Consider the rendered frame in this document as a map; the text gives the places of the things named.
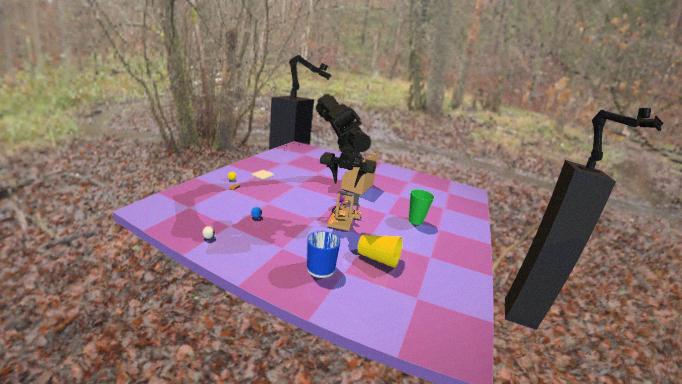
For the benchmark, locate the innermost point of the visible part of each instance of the blue mug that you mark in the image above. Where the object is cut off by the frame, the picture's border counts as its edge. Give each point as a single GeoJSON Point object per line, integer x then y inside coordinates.
{"type": "Point", "coordinates": [322, 253]}

